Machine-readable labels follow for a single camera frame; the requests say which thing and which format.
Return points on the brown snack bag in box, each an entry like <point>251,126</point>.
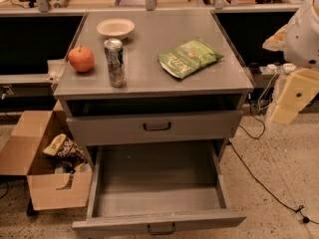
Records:
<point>63,147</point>

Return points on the open cardboard box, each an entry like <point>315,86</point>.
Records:
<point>23,154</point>

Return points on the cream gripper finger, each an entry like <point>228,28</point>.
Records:
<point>275,43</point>
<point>300,88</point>

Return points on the grey drawer cabinet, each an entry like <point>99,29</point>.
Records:
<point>150,90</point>

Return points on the green jalapeno chip bag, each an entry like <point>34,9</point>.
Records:
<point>188,58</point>

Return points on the silver drink can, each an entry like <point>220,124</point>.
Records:
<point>114,54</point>

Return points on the open grey lower drawer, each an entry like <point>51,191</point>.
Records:
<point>157,189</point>

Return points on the closed grey upper drawer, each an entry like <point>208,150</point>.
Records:
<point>154,128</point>

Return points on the red apple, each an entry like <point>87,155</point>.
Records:
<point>81,59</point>

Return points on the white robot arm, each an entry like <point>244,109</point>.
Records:
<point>299,42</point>

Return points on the white paper bowl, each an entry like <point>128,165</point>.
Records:
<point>116,28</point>

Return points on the white power strip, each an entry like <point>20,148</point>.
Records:
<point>285,68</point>

